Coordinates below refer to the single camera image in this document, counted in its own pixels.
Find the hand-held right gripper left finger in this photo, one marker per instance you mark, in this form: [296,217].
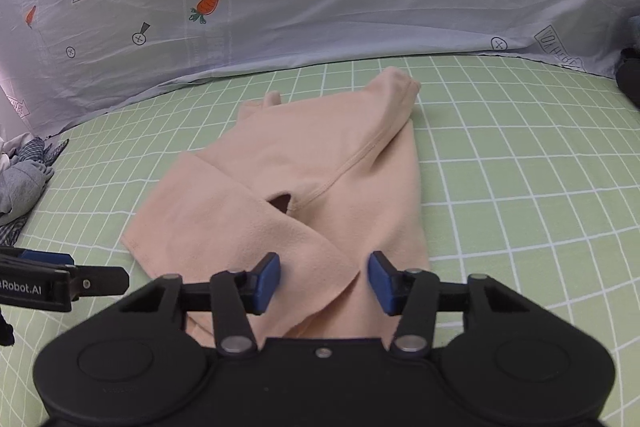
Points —
[267,283]

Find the grey garment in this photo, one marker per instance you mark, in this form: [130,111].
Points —
[20,184]

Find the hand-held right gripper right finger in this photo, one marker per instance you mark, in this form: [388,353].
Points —
[381,283]

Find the green grid bed sheet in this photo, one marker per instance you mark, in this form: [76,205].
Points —
[500,182]

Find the white garment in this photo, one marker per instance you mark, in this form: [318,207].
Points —
[4,162]

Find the beige long-sleeve shirt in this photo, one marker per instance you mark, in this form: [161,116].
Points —
[310,167]

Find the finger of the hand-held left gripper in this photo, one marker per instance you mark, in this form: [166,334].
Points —
[102,281]
[35,256]

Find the black garment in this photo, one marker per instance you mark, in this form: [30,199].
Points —
[631,79]

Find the plaid garment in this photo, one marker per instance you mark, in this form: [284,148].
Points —
[30,149]

